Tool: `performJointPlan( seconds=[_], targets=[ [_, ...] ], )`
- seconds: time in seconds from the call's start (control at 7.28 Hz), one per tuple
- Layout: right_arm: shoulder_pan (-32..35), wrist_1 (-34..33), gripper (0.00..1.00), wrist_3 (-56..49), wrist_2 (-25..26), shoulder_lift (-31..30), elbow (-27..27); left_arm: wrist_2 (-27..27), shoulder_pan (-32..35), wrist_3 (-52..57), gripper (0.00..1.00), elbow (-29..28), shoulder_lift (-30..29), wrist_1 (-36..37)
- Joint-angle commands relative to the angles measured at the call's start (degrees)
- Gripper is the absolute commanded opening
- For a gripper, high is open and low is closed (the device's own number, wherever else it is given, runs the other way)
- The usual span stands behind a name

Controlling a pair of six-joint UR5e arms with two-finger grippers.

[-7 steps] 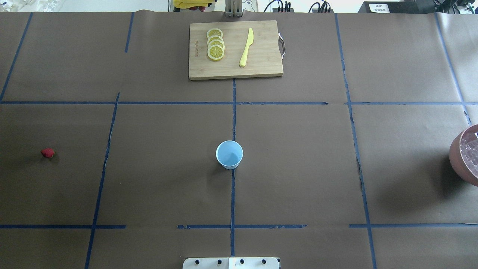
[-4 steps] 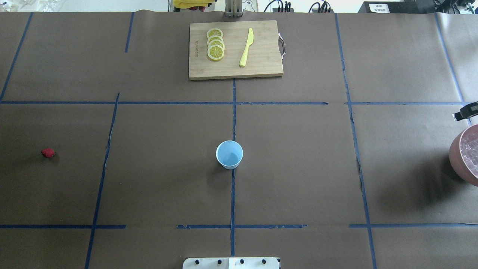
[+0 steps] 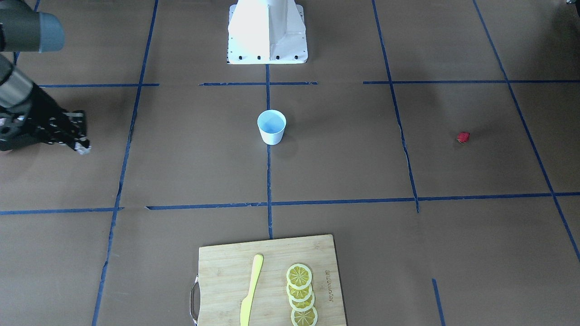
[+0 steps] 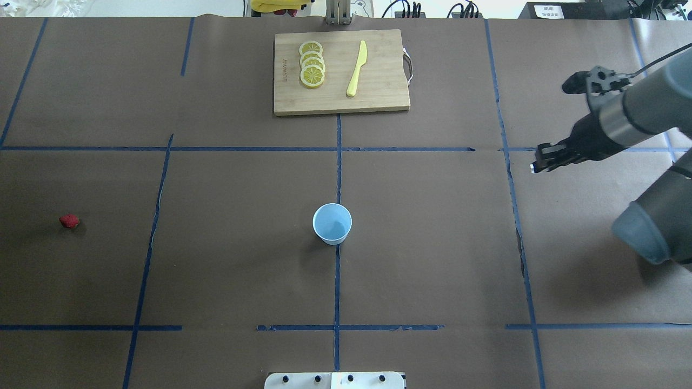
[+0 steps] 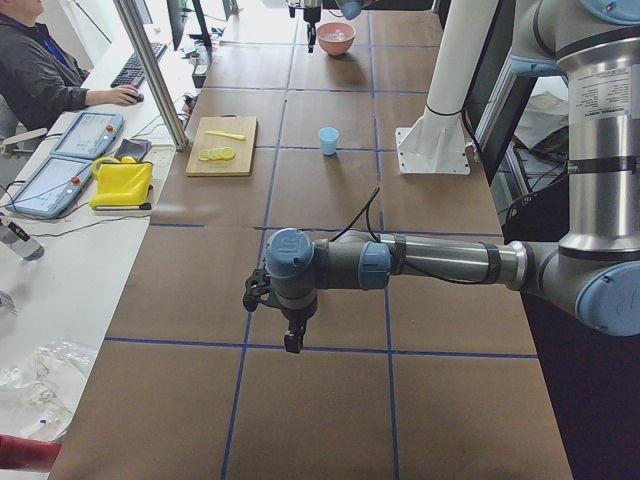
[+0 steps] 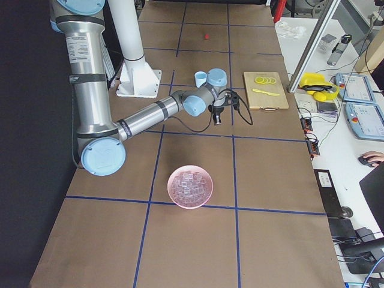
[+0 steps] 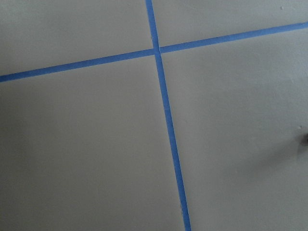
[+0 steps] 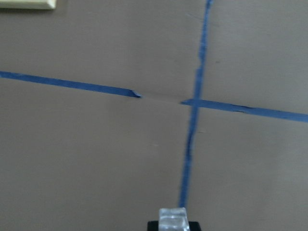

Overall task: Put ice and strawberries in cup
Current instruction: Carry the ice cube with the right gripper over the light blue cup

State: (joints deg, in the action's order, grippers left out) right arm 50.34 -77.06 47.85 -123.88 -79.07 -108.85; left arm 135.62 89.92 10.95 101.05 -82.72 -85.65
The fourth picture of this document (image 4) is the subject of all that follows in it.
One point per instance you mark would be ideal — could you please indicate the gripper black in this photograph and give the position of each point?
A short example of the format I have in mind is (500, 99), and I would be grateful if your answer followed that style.
(587, 135)

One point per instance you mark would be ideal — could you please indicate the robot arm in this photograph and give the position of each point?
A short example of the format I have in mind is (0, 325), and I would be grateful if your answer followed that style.
(622, 114)

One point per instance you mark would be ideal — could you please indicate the light blue cup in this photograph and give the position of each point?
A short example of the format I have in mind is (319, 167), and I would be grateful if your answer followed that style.
(332, 223)

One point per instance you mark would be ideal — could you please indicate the bamboo cutting board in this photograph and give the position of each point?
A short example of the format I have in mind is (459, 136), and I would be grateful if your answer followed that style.
(383, 84)

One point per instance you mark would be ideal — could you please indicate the yellow plastic knife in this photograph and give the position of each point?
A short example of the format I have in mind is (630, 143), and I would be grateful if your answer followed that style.
(361, 60)

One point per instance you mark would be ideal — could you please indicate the yellow bag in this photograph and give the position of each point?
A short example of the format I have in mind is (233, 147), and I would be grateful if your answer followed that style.
(269, 6)

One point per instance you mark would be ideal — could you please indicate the red strawberry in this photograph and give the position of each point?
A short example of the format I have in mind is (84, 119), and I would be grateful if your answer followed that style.
(69, 221)

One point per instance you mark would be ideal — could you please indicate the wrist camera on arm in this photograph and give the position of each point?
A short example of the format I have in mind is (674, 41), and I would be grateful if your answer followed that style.
(599, 85)

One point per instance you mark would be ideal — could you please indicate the aluminium frame post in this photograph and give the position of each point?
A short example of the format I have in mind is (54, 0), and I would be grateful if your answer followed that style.
(338, 12)

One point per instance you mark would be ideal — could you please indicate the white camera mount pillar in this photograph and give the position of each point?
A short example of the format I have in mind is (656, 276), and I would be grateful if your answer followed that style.
(384, 379)

